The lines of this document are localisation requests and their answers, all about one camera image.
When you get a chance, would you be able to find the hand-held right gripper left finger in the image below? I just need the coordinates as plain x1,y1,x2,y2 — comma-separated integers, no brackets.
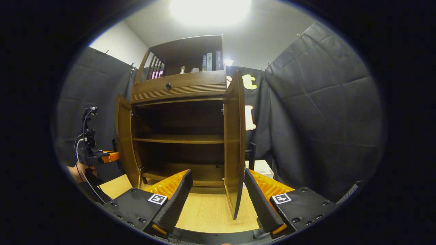
102,169,193,237

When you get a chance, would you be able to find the black cable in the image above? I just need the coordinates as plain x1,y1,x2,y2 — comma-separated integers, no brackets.
74,109,108,205

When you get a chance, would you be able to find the cream book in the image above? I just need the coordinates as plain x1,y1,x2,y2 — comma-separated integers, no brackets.
245,160,274,179

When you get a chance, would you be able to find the wooden double-door shoe cabinet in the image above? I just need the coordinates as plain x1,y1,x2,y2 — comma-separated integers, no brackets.
130,35,228,187

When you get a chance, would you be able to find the wooden cabinet door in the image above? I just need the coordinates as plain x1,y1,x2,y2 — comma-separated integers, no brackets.
223,70,246,220
115,95,142,189

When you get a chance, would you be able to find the wooden inner shelf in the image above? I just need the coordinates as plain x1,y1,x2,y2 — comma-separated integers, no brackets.
133,134,225,144

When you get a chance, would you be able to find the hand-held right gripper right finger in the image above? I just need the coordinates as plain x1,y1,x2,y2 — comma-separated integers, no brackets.
244,168,338,239

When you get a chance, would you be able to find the black door handle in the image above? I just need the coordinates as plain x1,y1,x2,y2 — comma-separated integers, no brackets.
246,142,256,170
112,138,120,169

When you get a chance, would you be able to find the black backdrop cloth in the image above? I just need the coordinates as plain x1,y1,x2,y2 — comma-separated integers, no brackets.
51,22,387,201

